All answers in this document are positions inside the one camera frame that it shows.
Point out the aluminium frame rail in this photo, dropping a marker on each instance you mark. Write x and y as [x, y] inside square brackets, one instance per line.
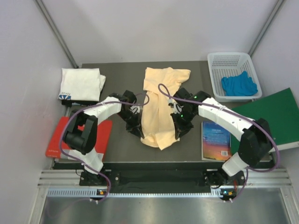
[267, 198]

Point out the red binder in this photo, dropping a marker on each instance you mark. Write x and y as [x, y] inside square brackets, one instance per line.
[103, 134]

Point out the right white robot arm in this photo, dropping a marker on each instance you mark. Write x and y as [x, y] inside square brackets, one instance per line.
[254, 136]

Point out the green binder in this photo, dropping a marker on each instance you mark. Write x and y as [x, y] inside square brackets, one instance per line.
[280, 110]

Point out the white folded t shirt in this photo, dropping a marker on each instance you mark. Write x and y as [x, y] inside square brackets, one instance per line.
[81, 84]

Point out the yellow t shirt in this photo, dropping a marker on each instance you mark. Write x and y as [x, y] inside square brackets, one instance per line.
[157, 124]

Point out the blue orange book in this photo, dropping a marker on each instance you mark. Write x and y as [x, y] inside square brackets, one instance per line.
[215, 142]

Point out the blue t shirt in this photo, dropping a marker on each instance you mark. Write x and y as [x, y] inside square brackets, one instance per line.
[238, 86]

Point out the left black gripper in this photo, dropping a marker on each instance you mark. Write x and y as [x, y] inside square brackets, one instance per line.
[135, 128]

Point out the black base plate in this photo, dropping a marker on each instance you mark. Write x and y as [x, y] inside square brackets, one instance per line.
[193, 173]

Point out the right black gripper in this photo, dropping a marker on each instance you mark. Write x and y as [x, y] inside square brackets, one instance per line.
[181, 129]

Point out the white plastic basket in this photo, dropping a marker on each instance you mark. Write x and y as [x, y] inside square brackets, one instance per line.
[231, 64]

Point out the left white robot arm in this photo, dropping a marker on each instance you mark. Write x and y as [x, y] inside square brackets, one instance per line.
[79, 136]

